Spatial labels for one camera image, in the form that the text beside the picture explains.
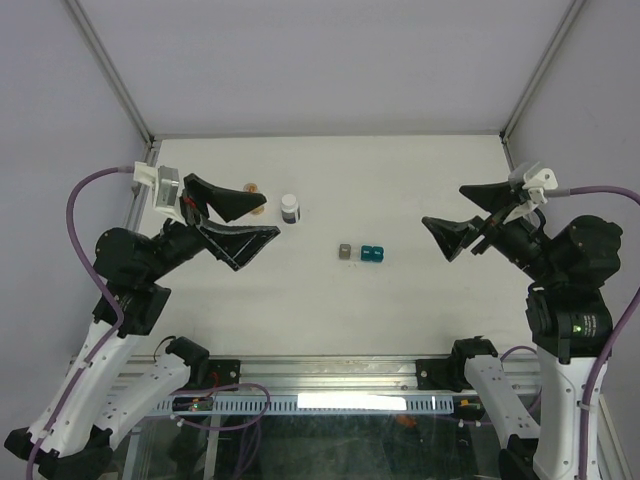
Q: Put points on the white capped dark pill bottle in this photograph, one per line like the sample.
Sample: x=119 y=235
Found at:
x=290 y=209

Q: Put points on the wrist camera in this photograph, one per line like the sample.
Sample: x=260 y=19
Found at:
x=530 y=183
x=165 y=187

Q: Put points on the clear Wed pill box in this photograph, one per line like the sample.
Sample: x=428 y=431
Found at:
x=355 y=254

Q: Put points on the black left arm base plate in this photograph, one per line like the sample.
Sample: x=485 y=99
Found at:
x=212 y=373

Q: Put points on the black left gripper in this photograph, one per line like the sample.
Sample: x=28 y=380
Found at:
x=236 y=243

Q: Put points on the right aluminium frame post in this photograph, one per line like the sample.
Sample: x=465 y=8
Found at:
x=564 y=27

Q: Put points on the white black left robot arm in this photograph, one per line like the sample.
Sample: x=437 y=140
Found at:
x=78 y=433

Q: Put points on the aluminium frame post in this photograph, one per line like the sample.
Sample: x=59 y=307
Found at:
x=564 y=27
x=88 y=33

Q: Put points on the aluminium mounting rail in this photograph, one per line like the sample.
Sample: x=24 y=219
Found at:
x=383 y=375

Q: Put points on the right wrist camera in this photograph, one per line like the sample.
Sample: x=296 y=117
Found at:
x=530 y=183

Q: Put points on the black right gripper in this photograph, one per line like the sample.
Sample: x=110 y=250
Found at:
x=498 y=200

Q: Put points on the teal Mon pill box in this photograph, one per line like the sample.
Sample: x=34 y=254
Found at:
x=377 y=254

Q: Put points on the grey slotted cable duct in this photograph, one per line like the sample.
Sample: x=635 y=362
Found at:
x=307 y=404

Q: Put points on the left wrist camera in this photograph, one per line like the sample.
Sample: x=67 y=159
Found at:
x=165 y=187

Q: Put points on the left aluminium frame post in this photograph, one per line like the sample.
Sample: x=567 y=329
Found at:
x=88 y=33

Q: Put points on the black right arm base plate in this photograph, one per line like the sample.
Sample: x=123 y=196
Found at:
x=441 y=374

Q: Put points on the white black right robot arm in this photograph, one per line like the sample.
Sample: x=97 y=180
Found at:
x=571 y=328

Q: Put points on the teal Wed pill box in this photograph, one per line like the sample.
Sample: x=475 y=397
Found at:
x=366 y=253

